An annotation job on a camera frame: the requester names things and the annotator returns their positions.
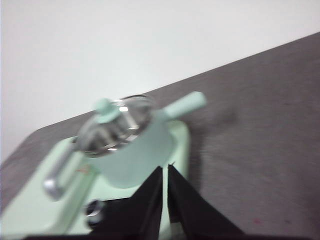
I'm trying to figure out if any glass lid with green knob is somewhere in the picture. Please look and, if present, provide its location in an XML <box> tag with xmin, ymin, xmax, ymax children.
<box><xmin>77</xmin><ymin>96</ymin><xmax>157</xmax><ymax>158</ymax></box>

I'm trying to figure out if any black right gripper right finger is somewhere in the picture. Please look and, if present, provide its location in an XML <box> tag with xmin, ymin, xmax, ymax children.
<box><xmin>167</xmin><ymin>162</ymin><xmax>320</xmax><ymax>240</ymax></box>

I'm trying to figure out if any silver control knob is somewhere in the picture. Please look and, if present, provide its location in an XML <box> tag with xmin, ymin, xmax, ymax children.
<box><xmin>84</xmin><ymin>199</ymin><xmax>106</xmax><ymax>225</ymax></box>

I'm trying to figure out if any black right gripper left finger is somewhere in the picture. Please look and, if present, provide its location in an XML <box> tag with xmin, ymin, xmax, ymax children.
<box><xmin>24</xmin><ymin>166</ymin><xmax>163</xmax><ymax>240</ymax></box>

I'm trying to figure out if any green grill lid, silver handle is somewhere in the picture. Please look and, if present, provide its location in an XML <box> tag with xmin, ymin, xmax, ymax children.
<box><xmin>0</xmin><ymin>136</ymin><xmax>103</xmax><ymax>226</ymax></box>

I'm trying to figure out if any mint green steamer pot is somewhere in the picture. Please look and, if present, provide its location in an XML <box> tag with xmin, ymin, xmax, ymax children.
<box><xmin>74</xmin><ymin>91</ymin><xmax>208</xmax><ymax>190</ymax></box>

